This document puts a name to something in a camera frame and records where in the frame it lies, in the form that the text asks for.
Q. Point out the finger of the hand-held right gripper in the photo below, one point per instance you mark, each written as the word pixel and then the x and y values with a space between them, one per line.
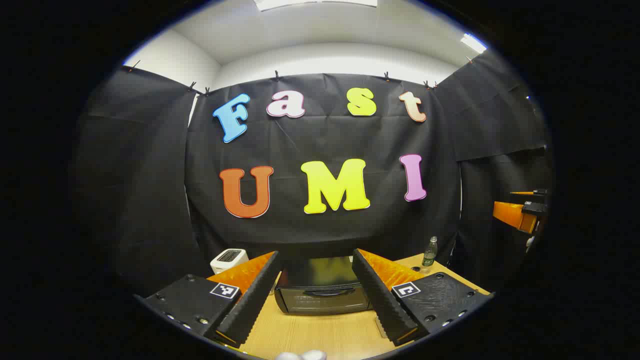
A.
pixel 540 193
pixel 507 212

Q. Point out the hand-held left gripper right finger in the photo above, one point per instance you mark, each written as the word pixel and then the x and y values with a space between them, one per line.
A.
pixel 384 300

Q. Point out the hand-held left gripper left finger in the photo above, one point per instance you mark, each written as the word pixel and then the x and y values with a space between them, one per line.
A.
pixel 255 300

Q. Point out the black electric oven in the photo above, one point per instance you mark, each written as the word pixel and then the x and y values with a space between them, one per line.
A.
pixel 320 300

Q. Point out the white flat rectangular object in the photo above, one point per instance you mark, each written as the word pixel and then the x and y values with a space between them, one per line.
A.
pixel 381 327

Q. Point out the white toaster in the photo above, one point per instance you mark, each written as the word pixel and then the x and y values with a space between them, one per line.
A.
pixel 227 260

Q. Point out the clear plastic water bottle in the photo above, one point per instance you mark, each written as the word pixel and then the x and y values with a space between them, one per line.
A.
pixel 429 257

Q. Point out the black backdrop cloth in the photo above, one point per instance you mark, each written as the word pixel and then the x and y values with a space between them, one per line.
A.
pixel 325 140

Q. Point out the large ceiling light panel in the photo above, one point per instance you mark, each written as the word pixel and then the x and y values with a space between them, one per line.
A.
pixel 315 4

